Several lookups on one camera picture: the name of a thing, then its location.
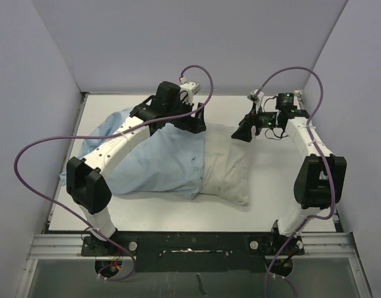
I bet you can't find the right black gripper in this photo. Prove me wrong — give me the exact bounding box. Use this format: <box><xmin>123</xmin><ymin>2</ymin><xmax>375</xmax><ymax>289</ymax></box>
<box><xmin>231</xmin><ymin>102</ymin><xmax>280</xmax><ymax>142</ymax></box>

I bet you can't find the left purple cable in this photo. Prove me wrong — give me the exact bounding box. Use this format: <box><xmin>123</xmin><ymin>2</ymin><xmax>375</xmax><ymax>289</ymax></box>
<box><xmin>14</xmin><ymin>65</ymin><xmax>214</xmax><ymax>282</ymax></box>

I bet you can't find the white pillow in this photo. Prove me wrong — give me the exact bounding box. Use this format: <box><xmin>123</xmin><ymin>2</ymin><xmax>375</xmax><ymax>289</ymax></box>
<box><xmin>200</xmin><ymin>123</ymin><xmax>252</xmax><ymax>206</ymax></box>

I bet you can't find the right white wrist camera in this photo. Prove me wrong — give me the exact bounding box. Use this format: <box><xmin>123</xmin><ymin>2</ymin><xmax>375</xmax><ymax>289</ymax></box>
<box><xmin>247</xmin><ymin>89</ymin><xmax>264</xmax><ymax>108</ymax></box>

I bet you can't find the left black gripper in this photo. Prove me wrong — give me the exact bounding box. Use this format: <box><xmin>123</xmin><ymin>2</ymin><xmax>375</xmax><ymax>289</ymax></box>
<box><xmin>165</xmin><ymin>96</ymin><xmax>204</xmax><ymax>133</ymax></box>

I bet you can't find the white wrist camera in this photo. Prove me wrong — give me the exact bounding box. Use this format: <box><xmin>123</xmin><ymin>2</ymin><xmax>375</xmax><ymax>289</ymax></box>
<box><xmin>179</xmin><ymin>77</ymin><xmax>200</xmax><ymax>105</ymax></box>
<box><xmin>247</xmin><ymin>89</ymin><xmax>264</xmax><ymax>108</ymax></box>

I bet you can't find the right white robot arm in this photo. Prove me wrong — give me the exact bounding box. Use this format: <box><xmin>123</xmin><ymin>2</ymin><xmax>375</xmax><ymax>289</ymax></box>
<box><xmin>231</xmin><ymin>89</ymin><xmax>347</xmax><ymax>254</ymax></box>

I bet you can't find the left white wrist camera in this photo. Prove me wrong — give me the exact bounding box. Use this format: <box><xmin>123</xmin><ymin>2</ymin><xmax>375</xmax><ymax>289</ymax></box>
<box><xmin>179</xmin><ymin>77</ymin><xmax>200</xmax><ymax>105</ymax></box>

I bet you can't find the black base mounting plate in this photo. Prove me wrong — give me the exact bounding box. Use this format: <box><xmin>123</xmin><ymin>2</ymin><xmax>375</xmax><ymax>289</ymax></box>
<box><xmin>81</xmin><ymin>227</ymin><xmax>305</xmax><ymax>280</ymax></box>

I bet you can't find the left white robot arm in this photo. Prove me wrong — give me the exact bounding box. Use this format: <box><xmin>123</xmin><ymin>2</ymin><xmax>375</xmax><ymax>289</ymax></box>
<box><xmin>66</xmin><ymin>78</ymin><xmax>206</xmax><ymax>255</ymax></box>

